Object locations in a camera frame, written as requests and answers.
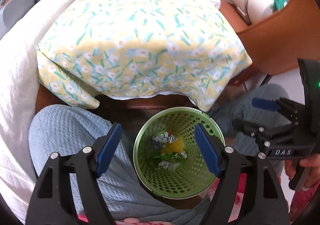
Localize green snack bag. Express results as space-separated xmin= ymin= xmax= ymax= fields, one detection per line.
xmin=149 ymin=153 xmax=181 ymax=165

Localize yellow floral blanket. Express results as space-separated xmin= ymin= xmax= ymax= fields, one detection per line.
xmin=37 ymin=0 xmax=252 ymax=111

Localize green mesh trash basket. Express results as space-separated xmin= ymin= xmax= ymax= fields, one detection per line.
xmin=133 ymin=107 xmax=225 ymax=200

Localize white pillow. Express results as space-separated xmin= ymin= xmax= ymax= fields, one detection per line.
xmin=1 ymin=0 xmax=75 ymax=221

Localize grey breathing machine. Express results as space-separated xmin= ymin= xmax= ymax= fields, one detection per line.
xmin=1 ymin=0 xmax=35 ymax=38

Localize light blue knit trousers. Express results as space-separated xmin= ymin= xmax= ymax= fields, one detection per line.
xmin=28 ymin=83 xmax=291 ymax=225

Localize blue white crumpled wrapper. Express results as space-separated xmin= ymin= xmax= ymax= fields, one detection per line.
xmin=151 ymin=132 xmax=178 ymax=150

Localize silver foil wrapper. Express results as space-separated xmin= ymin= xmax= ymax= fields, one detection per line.
xmin=157 ymin=151 xmax=188 ymax=171

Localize person's right hand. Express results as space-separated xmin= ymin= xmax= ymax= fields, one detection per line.
xmin=285 ymin=153 xmax=320 ymax=189

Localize brown leather chair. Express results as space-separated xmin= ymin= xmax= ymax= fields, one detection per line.
xmin=220 ymin=0 xmax=319 ymax=75

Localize yellow snack bag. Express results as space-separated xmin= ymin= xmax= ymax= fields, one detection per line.
xmin=161 ymin=137 xmax=184 ymax=155

